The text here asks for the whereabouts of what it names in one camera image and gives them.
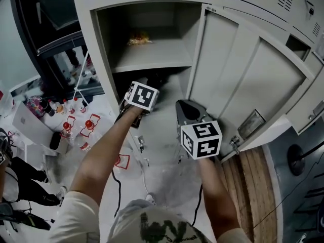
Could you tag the colourful patterned bag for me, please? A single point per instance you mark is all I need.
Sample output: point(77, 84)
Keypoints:
point(35, 105)

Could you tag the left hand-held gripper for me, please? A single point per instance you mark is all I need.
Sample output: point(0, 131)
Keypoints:
point(143, 96)

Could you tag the person's left forearm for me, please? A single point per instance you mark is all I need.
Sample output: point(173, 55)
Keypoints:
point(101, 156)

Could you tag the small dark bottle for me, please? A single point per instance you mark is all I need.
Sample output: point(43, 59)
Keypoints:
point(49, 108)

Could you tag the black glass cabinet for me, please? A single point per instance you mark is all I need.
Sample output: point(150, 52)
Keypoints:
point(50, 34)

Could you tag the small bottle with red cap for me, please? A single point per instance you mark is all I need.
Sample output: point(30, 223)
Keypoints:
point(71, 108)
point(81, 106)

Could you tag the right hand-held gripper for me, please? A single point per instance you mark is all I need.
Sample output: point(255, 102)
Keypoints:
point(202, 138)

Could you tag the black and yellow tool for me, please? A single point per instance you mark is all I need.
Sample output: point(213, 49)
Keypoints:
point(22, 216)

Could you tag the small padlock with keys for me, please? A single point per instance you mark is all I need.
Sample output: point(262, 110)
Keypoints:
point(141, 143)

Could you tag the black oval pouch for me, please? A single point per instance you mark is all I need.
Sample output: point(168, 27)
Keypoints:
point(54, 140)

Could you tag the clear bag with red label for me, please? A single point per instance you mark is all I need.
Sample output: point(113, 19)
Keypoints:
point(122, 161)

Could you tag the small orange bottle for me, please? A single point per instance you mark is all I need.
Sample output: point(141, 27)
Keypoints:
point(59, 108)

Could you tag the yellow snack packet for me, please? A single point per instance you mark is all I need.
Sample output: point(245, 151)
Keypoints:
point(139, 38)

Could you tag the black round stand base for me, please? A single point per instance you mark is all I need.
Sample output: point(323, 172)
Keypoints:
point(295, 159)

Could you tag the clear bottle with red cap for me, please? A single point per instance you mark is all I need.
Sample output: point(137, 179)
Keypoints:
point(89, 126)
point(67, 128)

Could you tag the round wooden board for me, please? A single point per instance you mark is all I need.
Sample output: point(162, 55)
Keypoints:
point(255, 186)

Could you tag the grey metal locker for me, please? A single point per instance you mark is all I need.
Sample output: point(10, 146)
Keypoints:
point(248, 72)

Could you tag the person's right forearm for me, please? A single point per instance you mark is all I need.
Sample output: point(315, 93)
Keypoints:
point(217, 191)

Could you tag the person's white shoe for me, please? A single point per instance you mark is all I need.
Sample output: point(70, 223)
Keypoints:
point(151, 199)

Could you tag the clear bottle with red label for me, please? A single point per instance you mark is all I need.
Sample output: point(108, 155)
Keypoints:
point(86, 146)

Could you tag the white cardboard box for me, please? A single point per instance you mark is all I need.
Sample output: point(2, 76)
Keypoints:
point(29, 125)

